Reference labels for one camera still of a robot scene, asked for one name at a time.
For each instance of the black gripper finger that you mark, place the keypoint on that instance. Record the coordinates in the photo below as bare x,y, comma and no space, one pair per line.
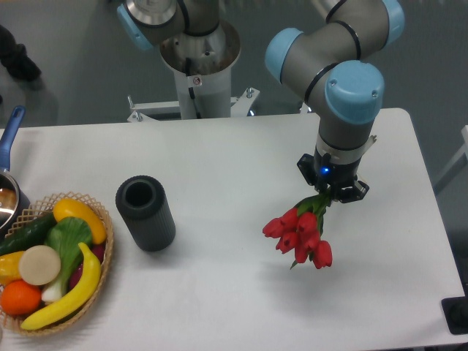
306,166
356,191

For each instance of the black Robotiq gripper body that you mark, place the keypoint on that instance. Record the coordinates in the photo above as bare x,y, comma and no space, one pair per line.
333,175

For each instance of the red tulip bouquet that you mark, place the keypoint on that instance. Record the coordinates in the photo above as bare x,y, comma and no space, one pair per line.
300,230

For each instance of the dark grey ribbed vase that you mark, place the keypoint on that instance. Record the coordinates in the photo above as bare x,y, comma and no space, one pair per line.
142,204

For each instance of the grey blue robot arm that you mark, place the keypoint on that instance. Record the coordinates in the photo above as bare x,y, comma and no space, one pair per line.
326,69

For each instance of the black box at table edge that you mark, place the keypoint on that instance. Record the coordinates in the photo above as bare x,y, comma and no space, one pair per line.
455,312

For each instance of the dark red vegetable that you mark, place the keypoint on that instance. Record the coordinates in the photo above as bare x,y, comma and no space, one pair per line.
99,252

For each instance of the yellow banana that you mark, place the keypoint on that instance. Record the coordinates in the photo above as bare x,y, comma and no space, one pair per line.
74,299

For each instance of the yellow squash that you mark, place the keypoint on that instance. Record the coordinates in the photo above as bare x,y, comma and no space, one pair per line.
68,207

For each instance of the green bok choy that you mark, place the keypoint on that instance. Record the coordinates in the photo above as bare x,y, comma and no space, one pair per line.
64,239

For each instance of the woven wicker basket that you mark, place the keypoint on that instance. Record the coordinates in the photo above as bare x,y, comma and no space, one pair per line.
43,207

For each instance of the green cucumber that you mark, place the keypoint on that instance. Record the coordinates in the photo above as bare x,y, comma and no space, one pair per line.
31,234

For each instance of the beige round disc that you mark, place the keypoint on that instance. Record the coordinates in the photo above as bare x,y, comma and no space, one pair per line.
39,265

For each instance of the black object top left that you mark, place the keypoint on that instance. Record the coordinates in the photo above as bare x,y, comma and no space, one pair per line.
15,59

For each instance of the yellow bell pepper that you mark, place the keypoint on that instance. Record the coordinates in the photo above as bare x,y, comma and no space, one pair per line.
9,267

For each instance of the orange fruit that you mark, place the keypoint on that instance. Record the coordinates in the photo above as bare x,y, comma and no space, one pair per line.
20,298

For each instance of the white frame at right edge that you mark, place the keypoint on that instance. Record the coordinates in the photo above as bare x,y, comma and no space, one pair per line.
453,167

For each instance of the blue handled saucepan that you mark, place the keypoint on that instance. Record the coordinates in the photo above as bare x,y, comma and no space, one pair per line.
13,199

